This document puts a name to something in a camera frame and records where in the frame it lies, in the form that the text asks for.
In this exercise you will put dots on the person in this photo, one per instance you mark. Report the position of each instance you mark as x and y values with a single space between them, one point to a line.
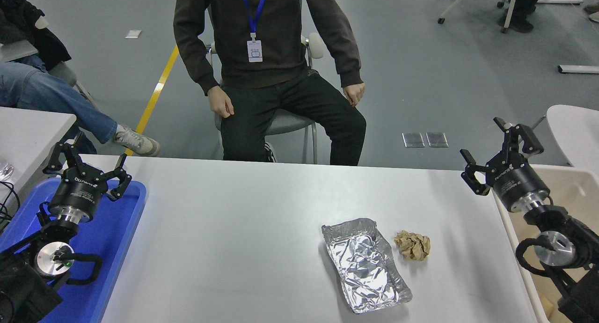
524 4
47 93
290 33

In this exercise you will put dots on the white side table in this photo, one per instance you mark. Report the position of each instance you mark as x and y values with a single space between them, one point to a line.
28 131

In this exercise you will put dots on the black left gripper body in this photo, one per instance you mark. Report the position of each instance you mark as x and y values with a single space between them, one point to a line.
77 192

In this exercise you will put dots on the clear glass object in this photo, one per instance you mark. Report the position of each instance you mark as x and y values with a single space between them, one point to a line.
4 171

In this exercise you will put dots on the person's right hand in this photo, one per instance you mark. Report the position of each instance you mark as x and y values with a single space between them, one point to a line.
220 103

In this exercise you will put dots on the pale shoe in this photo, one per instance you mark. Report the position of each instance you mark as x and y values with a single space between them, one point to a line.
594 17
593 7

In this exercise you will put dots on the grey laptop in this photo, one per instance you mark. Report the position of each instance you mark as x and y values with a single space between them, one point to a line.
16 50

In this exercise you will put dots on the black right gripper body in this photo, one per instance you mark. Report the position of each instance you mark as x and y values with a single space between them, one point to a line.
517 185

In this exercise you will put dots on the blue plastic tray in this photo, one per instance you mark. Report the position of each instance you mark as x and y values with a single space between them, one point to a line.
110 248

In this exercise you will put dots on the white wheeled chair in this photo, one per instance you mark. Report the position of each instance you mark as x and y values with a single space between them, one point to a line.
461 2

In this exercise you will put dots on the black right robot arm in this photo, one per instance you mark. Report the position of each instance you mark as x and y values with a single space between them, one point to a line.
575 238

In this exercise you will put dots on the tan paper scrap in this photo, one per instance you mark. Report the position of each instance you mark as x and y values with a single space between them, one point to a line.
546 306

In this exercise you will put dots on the white floor bar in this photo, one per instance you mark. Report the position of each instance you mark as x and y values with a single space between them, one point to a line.
580 69

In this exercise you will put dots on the metal floor outlet plate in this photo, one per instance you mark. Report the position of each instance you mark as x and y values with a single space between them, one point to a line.
437 140
413 140

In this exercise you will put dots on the silver foil tray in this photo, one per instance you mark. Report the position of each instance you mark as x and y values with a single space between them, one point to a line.
365 267

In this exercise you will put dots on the grey swivel chair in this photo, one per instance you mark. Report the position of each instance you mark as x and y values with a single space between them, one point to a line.
285 124

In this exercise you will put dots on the round white table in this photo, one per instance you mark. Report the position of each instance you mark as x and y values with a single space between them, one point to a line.
575 131

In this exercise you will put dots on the large pale plastic bin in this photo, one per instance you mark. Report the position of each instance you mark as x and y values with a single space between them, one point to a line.
580 196

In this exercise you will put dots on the grey office chair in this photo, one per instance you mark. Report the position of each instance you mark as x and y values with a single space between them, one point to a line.
63 72

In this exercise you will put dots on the tan paper ball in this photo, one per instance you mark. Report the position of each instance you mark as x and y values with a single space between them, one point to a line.
412 245

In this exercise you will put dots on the person's left hand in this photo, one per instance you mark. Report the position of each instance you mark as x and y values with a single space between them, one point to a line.
354 93

